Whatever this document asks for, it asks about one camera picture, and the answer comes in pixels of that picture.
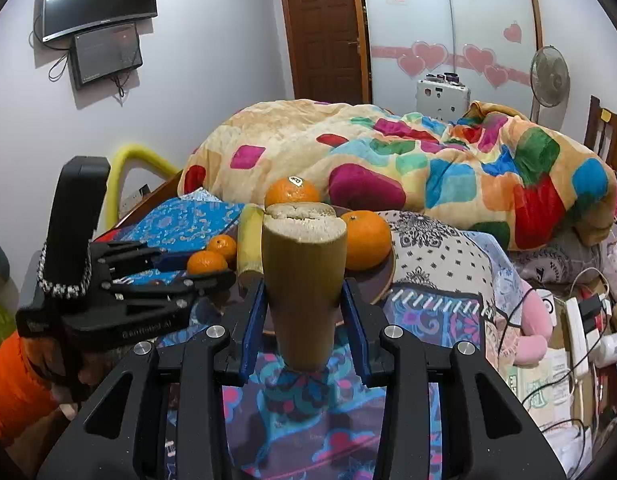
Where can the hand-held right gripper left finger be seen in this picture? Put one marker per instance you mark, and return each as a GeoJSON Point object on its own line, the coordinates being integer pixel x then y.
{"type": "Point", "coordinates": [253, 322]}

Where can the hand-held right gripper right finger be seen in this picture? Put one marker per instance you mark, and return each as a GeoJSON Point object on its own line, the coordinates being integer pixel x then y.
{"type": "Point", "coordinates": [356, 332]}

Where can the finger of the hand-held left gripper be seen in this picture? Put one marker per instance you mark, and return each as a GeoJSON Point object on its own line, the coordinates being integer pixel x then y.
{"type": "Point", "coordinates": [173, 261]}
{"type": "Point", "coordinates": [208, 280]}

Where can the small tangerine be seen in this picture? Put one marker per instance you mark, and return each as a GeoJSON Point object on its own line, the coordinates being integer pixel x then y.
{"type": "Point", "coordinates": [222, 248]}
{"type": "Point", "coordinates": [206, 262]}

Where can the slim sugarcane piece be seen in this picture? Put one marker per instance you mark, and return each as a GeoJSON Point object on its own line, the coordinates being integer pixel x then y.
{"type": "Point", "coordinates": [250, 245]}

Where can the purple plate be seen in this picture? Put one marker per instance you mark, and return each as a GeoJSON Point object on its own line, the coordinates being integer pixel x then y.
{"type": "Point", "coordinates": [378, 282]}

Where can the thick sugarcane piece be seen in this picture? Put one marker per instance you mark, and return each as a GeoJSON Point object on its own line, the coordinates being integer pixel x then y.
{"type": "Point", "coordinates": [303, 280]}

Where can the large plain orange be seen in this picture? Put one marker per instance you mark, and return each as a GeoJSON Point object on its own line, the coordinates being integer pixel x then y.
{"type": "Point", "coordinates": [367, 240]}

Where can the large orange with sticker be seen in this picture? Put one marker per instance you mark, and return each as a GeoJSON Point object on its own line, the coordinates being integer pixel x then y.
{"type": "Point", "coordinates": [292, 191]}

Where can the person's left hand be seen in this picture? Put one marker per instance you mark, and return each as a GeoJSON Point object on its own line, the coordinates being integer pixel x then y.
{"type": "Point", "coordinates": [66, 408]}

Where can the yellow foam tube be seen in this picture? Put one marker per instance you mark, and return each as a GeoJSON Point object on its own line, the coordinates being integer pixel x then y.
{"type": "Point", "coordinates": [138, 155]}

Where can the patterned patchwork cloth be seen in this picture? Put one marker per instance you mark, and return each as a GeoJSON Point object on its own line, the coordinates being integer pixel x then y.
{"type": "Point", "coordinates": [298, 430]}

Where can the black white patterned cloth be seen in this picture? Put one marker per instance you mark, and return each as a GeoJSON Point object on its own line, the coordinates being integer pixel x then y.
{"type": "Point", "coordinates": [438, 255]}

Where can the pink plush toy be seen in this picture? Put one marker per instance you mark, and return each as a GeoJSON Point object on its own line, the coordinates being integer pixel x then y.
{"type": "Point", "coordinates": [531, 330]}

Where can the colourful patch blanket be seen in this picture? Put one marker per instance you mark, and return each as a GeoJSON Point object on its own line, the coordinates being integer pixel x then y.
{"type": "Point", "coordinates": [388, 160]}

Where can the grey pillow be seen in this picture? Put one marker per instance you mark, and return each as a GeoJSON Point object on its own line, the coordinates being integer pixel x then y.
{"type": "Point", "coordinates": [558, 255]}

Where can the white power strip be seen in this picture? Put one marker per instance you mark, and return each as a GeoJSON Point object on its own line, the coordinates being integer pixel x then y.
{"type": "Point", "coordinates": [581, 335]}

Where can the white metal box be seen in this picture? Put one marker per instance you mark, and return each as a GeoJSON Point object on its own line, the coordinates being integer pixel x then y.
{"type": "Point", "coordinates": [441, 102]}

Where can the dark jars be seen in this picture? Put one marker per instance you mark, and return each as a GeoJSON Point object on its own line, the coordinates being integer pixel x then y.
{"type": "Point", "coordinates": [444, 78]}

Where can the brown wooden door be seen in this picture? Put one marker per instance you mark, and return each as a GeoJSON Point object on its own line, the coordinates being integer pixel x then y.
{"type": "Point", "coordinates": [323, 30]}

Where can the standing electric fan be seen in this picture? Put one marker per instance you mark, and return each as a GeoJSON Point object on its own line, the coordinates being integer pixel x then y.
{"type": "Point", "coordinates": [549, 77]}

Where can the wooden bed headboard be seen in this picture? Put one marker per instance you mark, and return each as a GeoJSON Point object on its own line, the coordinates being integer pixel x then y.
{"type": "Point", "coordinates": [611, 132]}

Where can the frosted sliding wardrobe door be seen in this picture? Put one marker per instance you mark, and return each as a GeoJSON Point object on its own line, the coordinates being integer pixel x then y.
{"type": "Point", "coordinates": [493, 5]}
{"type": "Point", "coordinates": [408, 10]}

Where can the white wall socket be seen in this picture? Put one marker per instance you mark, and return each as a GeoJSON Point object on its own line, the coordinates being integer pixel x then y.
{"type": "Point", "coordinates": [136, 197]}

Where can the small black wall monitor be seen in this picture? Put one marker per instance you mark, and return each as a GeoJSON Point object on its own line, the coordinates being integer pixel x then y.
{"type": "Point", "coordinates": [106, 55]}

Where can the black wall television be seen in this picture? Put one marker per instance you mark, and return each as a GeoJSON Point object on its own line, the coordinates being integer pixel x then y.
{"type": "Point", "coordinates": [98, 0]}

